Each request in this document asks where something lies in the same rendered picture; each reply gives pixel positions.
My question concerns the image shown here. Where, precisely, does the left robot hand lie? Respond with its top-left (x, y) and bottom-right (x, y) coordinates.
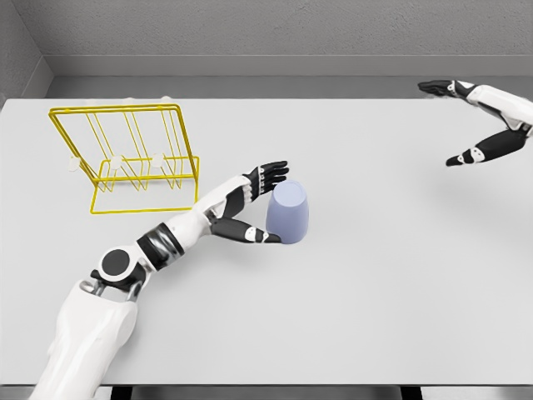
top-left (194, 160), bottom-right (290, 244)

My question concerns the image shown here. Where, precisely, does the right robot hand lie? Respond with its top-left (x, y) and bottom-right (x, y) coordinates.
top-left (417, 79), bottom-right (533, 168)

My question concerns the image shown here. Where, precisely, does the yellow wire cup holder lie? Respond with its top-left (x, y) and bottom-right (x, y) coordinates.
top-left (47, 95), bottom-right (202, 216)

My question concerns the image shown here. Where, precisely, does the lavender plastic cup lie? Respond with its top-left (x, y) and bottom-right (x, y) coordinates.
top-left (265, 179), bottom-right (310, 245)

